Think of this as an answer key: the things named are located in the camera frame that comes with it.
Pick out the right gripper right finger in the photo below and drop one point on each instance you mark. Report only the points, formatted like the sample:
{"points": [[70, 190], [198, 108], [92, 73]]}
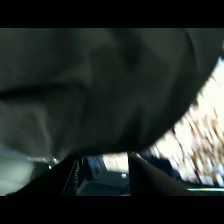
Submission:
{"points": [[146, 180]]}

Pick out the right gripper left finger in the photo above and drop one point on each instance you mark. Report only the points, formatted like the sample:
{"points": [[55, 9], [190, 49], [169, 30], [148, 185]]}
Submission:
{"points": [[53, 178]]}

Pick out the dark grey garment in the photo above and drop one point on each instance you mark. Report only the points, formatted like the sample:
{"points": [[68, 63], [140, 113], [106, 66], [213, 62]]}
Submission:
{"points": [[100, 86]]}

